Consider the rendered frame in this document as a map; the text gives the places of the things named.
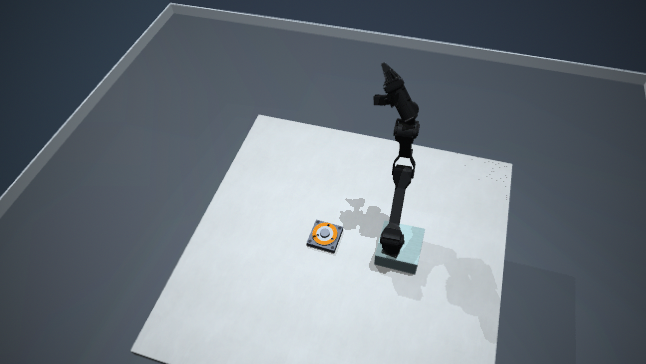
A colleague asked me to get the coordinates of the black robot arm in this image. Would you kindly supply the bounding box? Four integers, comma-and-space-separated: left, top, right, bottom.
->
373, 94, 420, 258

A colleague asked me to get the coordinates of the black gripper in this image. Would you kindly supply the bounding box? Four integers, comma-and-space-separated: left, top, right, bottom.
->
381, 62, 412, 109

